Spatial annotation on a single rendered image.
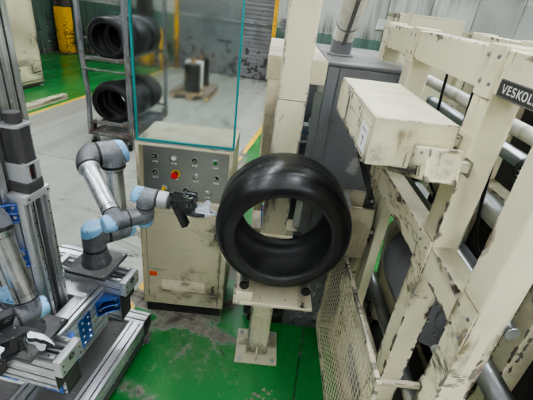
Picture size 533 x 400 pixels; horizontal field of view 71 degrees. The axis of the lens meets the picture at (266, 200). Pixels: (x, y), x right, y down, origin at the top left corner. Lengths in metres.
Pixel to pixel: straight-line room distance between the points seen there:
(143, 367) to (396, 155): 1.98
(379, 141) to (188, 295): 1.92
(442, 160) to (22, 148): 1.45
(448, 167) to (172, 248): 1.81
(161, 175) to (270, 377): 1.40
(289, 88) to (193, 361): 1.75
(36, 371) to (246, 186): 1.16
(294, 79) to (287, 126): 0.21
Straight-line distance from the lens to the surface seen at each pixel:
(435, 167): 1.10
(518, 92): 1.14
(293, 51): 1.67
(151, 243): 2.49
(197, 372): 2.53
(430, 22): 4.93
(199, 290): 2.66
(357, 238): 1.95
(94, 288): 2.17
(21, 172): 1.72
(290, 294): 1.85
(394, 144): 1.15
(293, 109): 1.71
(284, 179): 1.42
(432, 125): 1.17
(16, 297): 1.61
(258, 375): 2.54
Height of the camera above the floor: 2.04
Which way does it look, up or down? 28 degrees down
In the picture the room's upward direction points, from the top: 7 degrees clockwise
